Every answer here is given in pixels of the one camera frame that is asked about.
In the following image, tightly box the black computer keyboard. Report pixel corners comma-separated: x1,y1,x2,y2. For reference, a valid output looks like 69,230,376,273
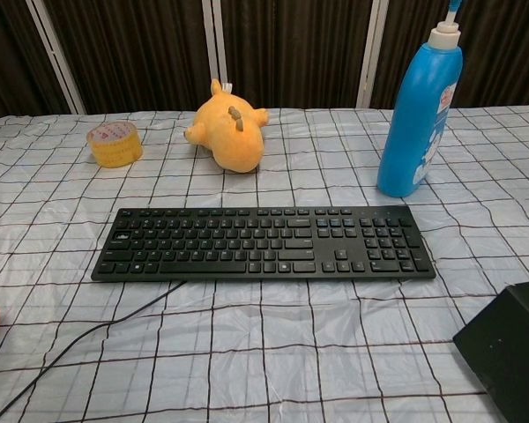
90,205,437,284

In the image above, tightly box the orange plush toy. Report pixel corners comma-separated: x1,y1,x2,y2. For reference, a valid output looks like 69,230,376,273
183,78,271,174

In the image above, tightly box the white checkered tablecloth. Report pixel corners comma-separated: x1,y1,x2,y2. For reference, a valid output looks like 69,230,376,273
0,104,529,423

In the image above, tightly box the yellow packing tape roll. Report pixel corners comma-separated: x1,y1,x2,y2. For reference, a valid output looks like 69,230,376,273
86,121,145,169

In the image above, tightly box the blue pump bottle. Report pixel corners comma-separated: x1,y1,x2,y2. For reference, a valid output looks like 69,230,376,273
376,0,465,198

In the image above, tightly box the black box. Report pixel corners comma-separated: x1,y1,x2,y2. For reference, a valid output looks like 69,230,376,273
451,279,529,423

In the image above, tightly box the white folding screen frame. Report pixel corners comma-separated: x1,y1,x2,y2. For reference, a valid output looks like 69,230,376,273
25,0,529,115

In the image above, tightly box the black keyboard cable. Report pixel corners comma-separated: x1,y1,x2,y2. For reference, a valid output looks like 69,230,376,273
0,280,187,423

